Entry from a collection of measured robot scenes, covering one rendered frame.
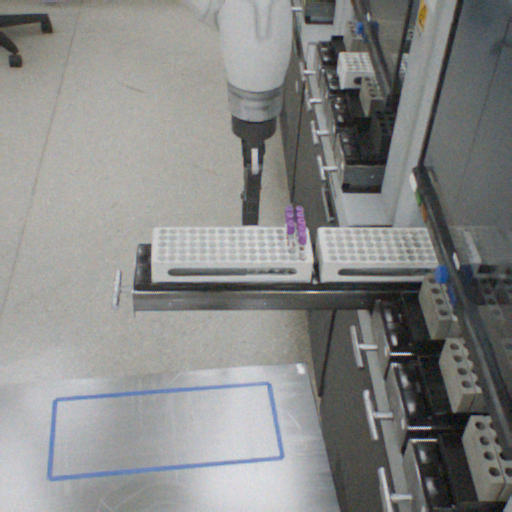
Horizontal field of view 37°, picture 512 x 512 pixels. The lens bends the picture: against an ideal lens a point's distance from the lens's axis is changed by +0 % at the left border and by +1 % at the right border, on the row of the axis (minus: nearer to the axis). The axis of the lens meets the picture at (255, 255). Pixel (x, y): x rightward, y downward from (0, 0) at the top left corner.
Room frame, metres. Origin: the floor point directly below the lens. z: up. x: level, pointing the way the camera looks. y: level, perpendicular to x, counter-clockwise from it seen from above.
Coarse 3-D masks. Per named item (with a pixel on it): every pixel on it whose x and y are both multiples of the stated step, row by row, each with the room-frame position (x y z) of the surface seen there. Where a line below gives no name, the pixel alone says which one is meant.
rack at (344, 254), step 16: (320, 240) 1.10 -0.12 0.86; (336, 240) 1.11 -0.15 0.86; (352, 240) 1.11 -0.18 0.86; (368, 240) 1.12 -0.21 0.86; (384, 240) 1.11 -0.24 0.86; (400, 240) 1.12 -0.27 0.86; (416, 240) 1.13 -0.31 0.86; (320, 256) 1.07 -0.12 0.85; (336, 256) 1.06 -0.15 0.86; (352, 256) 1.06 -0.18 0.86; (368, 256) 1.06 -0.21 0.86; (384, 256) 1.07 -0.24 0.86; (400, 256) 1.07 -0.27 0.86; (416, 256) 1.07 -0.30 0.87; (432, 256) 1.08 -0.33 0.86; (320, 272) 1.05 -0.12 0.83; (336, 272) 1.04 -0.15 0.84; (352, 272) 1.08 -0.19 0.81; (368, 272) 1.08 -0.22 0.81; (384, 272) 1.08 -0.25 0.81; (400, 272) 1.09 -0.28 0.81; (416, 272) 1.09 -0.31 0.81; (432, 272) 1.07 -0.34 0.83
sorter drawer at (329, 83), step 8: (328, 72) 1.83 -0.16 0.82; (336, 72) 1.83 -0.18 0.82; (328, 80) 1.79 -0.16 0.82; (336, 80) 1.79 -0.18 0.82; (320, 88) 1.85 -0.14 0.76; (328, 88) 1.77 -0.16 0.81; (336, 88) 1.75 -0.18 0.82; (320, 96) 1.83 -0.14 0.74; (328, 96) 1.73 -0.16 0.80; (336, 96) 1.73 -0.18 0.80; (344, 96) 1.74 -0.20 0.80; (312, 104) 1.79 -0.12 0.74; (320, 104) 1.79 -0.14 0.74
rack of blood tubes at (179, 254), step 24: (168, 240) 1.07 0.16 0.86; (192, 240) 1.08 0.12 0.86; (216, 240) 1.08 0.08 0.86; (240, 240) 1.09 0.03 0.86; (264, 240) 1.09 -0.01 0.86; (168, 264) 1.01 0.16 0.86; (192, 264) 1.01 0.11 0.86; (216, 264) 1.02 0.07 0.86; (240, 264) 1.02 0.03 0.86; (264, 264) 1.03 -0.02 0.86; (288, 264) 1.03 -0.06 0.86
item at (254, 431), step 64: (64, 384) 0.76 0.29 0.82; (128, 384) 0.76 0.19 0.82; (192, 384) 0.77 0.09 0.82; (256, 384) 0.78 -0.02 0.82; (0, 448) 0.63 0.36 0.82; (64, 448) 0.64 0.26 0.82; (128, 448) 0.65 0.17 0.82; (192, 448) 0.65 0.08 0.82; (256, 448) 0.66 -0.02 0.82; (320, 448) 0.67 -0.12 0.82
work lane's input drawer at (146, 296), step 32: (128, 288) 1.05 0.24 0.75; (160, 288) 1.00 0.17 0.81; (192, 288) 1.00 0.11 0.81; (224, 288) 1.01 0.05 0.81; (256, 288) 1.02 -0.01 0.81; (288, 288) 1.02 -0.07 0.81; (320, 288) 1.03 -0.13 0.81; (352, 288) 1.03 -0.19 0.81; (384, 288) 1.04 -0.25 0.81; (416, 288) 1.05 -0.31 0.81
